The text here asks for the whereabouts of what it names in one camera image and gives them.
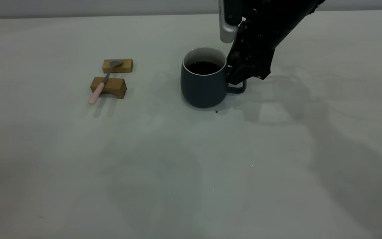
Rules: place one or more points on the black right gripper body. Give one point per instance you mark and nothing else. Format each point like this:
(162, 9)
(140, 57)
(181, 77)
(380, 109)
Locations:
(254, 53)

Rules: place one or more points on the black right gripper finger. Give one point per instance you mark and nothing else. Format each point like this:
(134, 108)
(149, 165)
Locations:
(235, 75)

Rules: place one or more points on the dark grey ceramic mug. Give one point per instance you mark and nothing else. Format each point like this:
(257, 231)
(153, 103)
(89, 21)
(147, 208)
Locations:
(202, 89)

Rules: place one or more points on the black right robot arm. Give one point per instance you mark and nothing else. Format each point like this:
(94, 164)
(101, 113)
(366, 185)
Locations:
(287, 16)

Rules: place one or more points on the flat rectangular wooden block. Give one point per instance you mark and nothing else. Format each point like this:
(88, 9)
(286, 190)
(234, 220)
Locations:
(124, 67)

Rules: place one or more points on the arched wooden block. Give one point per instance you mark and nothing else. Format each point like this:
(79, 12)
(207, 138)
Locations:
(114, 87)

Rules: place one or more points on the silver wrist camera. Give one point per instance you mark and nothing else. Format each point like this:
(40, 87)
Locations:
(227, 23)

